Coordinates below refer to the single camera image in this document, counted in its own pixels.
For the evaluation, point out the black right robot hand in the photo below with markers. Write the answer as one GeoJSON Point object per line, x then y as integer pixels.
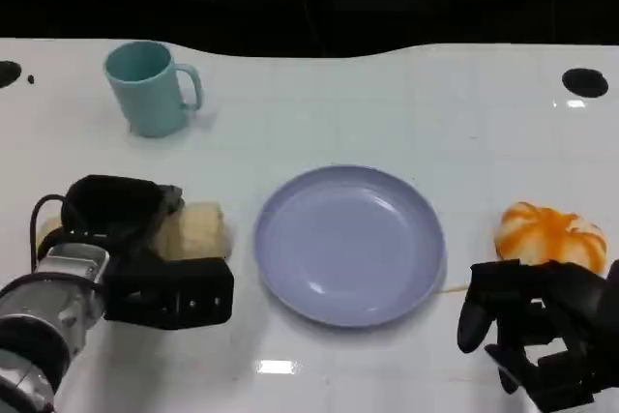
{"type": "Point", "coordinates": [566, 316]}

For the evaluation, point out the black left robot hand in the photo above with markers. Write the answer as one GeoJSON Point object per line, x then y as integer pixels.
{"type": "Point", "coordinates": [111, 212]}

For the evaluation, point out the orange and white bread roll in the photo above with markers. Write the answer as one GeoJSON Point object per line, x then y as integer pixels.
{"type": "Point", "coordinates": [551, 236]}

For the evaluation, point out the pale green mug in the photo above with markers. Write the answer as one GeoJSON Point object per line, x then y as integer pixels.
{"type": "Point", "coordinates": [145, 96]}

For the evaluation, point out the lilac plate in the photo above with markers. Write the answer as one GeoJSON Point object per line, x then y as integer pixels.
{"type": "Point", "coordinates": [348, 246]}

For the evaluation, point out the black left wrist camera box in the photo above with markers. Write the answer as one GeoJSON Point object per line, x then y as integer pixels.
{"type": "Point", "coordinates": [179, 294]}

